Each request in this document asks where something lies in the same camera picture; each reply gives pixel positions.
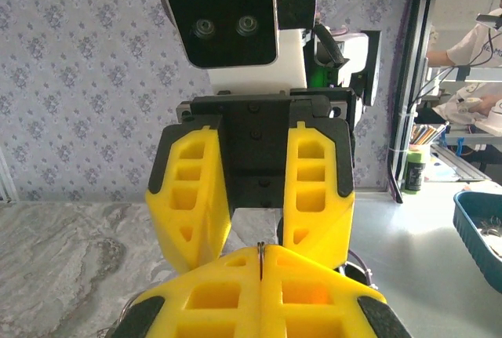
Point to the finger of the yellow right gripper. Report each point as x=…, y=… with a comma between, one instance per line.
x=212, y=216
x=333, y=216

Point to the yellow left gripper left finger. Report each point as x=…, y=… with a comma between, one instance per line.
x=219, y=314

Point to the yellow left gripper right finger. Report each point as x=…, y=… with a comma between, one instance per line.
x=313, y=314

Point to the green and black cup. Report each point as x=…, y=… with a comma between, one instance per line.
x=415, y=173

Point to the teal plastic bin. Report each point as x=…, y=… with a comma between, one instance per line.
x=470, y=232

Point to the person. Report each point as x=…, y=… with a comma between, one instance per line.
x=470, y=46
x=459, y=93

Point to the black frame post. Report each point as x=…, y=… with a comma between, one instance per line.
x=397, y=150

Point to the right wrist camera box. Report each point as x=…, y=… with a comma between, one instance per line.
x=227, y=20

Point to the aluminium corner post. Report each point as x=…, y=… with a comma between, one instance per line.
x=7, y=177

